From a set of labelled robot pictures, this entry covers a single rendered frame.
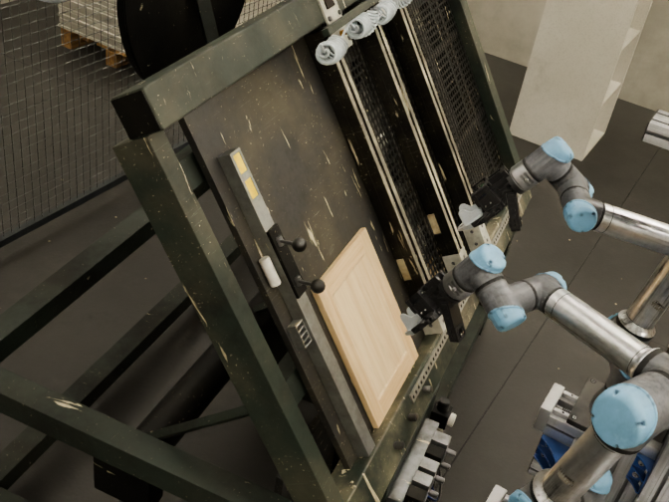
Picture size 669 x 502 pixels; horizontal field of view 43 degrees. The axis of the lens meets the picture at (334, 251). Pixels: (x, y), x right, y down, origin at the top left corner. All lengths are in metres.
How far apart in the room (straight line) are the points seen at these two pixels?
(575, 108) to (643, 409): 4.73
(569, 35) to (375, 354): 3.97
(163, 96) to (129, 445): 1.12
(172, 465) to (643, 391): 1.37
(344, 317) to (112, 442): 0.76
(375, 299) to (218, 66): 0.95
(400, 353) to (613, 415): 1.13
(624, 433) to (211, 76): 1.18
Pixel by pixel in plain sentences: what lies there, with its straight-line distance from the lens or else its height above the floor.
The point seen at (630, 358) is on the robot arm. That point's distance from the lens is 1.89.
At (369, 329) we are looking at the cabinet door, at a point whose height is 1.09.
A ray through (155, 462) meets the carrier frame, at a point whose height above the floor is 0.79.
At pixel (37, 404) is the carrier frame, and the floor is 0.79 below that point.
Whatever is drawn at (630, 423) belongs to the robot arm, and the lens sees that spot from 1.73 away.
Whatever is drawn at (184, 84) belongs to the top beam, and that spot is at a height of 1.91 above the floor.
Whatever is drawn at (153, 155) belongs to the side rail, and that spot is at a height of 1.79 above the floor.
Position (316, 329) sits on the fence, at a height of 1.25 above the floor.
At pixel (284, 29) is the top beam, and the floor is 1.90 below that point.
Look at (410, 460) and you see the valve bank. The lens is 2.72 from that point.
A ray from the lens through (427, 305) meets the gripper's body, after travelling 2.07.
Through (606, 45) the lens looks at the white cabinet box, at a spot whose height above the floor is 0.85.
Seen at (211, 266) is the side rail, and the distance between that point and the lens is 1.96.
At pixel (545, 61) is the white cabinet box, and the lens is 6.30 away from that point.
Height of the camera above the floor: 2.73
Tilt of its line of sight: 35 degrees down
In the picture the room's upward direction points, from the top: 10 degrees clockwise
